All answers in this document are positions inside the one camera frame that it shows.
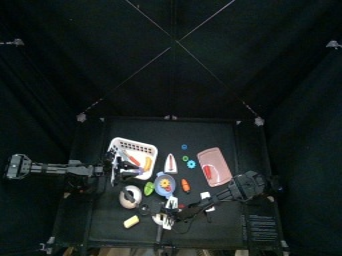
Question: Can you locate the blue toy bowl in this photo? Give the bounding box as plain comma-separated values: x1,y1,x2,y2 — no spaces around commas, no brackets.
152,171,178,200

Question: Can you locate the orange yellow toy food piece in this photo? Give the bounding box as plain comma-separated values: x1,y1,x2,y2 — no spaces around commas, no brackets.
142,155,154,172

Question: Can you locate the white plastic slotted basket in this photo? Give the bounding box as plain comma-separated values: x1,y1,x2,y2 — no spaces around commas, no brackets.
106,136,160,182

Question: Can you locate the orange toy carrot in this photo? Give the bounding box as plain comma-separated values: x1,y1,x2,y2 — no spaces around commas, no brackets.
179,178,192,195

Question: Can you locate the green toy vegetable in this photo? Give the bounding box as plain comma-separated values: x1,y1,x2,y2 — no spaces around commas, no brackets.
143,181,156,197

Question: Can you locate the beige toy pot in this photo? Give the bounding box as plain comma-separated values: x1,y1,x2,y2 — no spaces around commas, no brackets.
118,185,144,210

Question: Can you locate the yellow sponge block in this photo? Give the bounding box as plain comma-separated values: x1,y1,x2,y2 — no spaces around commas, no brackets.
122,214,142,230

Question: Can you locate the pink cutting board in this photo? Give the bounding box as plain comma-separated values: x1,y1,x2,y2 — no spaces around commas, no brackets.
195,146,234,188

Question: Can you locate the white printed table label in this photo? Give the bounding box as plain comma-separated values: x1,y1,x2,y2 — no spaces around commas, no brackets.
247,213,279,244

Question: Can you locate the grey table leg clamp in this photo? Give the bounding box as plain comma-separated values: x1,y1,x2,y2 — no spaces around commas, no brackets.
37,236,58,256

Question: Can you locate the red-handled toy knife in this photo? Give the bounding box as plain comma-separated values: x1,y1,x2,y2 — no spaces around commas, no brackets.
119,149,143,168

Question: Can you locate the black toy ring lid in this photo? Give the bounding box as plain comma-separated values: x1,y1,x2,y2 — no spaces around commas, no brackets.
136,203,155,216

